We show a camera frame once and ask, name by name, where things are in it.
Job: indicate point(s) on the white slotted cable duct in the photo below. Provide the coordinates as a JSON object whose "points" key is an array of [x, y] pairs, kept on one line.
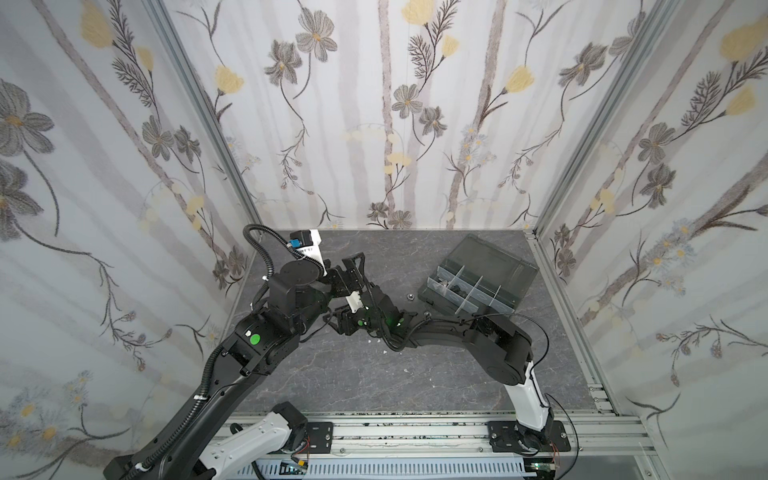
{"points": [[389, 468]]}

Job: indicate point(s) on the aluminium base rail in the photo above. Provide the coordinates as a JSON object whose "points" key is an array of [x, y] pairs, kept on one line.
{"points": [[586, 445]]}

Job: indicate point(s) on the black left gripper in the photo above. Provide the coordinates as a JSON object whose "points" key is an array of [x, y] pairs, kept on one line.
{"points": [[356, 279]]}

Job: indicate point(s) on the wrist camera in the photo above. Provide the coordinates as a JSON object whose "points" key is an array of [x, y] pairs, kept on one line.
{"points": [[307, 243], [354, 301]]}

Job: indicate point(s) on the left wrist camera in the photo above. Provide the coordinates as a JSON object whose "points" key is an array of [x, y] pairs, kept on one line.
{"points": [[307, 243]]}

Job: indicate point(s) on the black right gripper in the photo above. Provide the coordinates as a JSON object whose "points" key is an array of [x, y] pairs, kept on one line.
{"points": [[355, 318]]}

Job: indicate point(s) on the grey compartment organizer box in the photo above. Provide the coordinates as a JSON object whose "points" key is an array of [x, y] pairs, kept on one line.
{"points": [[478, 277]]}

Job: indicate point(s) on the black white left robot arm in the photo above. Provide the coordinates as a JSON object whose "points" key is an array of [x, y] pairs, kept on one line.
{"points": [[297, 291]]}

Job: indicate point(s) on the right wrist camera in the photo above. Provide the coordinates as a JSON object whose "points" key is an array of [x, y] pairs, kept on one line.
{"points": [[354, 301]]}

